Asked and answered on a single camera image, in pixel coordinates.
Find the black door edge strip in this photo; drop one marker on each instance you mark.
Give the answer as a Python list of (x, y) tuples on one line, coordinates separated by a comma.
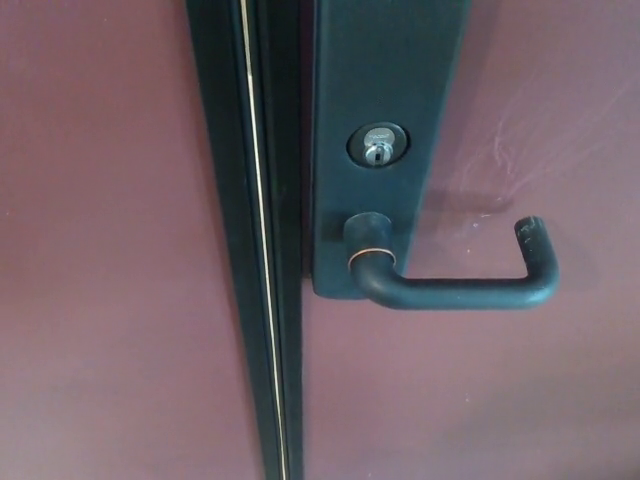
[(235, 200)]

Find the silver lock cylinder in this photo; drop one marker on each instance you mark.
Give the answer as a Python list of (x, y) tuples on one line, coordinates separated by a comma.
[(378, 146)]

